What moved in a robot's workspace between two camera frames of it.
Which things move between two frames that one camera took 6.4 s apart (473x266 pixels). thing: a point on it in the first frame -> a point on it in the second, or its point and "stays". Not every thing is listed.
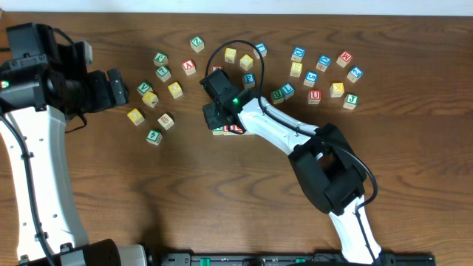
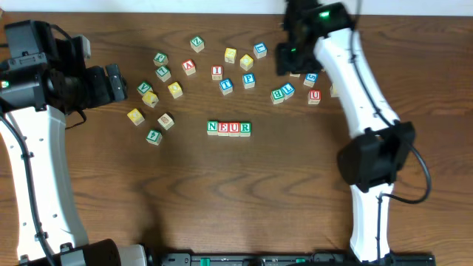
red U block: [314, 96] stays
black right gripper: [213, 120] -> [287, 60]
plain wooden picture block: [165, 121] stays
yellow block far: [230, 55] stays
